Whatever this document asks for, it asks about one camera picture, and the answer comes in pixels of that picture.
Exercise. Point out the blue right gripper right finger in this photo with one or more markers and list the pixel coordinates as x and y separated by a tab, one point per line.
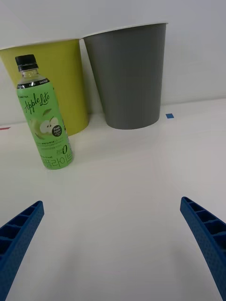
207	235

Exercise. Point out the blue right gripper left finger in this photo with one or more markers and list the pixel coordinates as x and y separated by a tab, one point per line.
21	235

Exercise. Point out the grey plastic bin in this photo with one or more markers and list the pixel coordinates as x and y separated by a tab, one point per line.
129	77

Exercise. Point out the yellow-green plastic bin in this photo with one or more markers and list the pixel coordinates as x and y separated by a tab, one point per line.
68	82

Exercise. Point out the green label plastic bottle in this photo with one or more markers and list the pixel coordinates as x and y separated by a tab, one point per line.
44	117

